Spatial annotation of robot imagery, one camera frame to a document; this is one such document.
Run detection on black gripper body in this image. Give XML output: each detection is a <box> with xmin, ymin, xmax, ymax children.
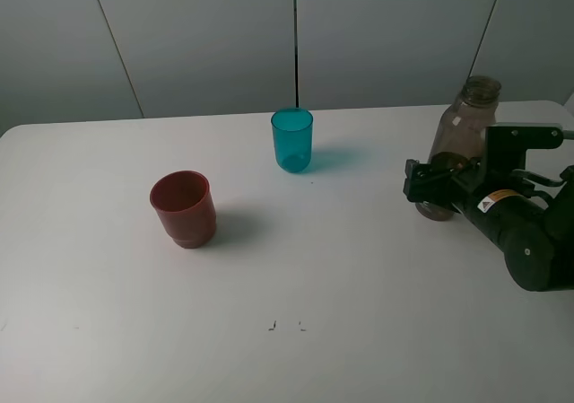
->
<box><xmin>441</xmin><ymin>160</ymin><xmax>489</xmax><ymax>213</ymax></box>

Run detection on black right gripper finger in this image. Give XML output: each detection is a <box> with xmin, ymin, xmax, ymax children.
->
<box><xmin>404</xmin><ymin>159</ymin><xmax>453</xmax><ymax>181</ymax></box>

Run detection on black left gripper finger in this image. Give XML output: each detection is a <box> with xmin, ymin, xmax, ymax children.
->
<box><xmin>403</xmin><ymin>176</ymin><xmax>451</xmax><ymax>206</ymax></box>

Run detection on red plastic cup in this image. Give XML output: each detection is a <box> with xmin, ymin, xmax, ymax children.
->
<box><xmin>150</xmin><ymin>171</ymin><xmax>217</xmax><ymax>249</ymax></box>

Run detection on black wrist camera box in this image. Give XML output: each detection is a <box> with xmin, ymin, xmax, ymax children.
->
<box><xmin>480</xmin><ymin>123</ymin><xmax>565</xmax><ymax>178</ymax></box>

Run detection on teal transparent plastic cup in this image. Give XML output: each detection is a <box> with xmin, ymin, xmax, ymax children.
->
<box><xmin>271</xmin><ymin>108</ymin><xmax>314</xmax><ymax>173</ymax></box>

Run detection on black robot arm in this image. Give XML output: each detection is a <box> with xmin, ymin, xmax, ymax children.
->
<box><xmin>404</xmin><ymin>159</ymin><xmax>573</xmax><ymax>292</ymax></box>

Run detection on brown transparent water bottle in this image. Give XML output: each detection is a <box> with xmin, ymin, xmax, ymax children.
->
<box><xmin>414</xmin><ymin>74</ymin><xmax>502</xmax><ymax>221</ymax></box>

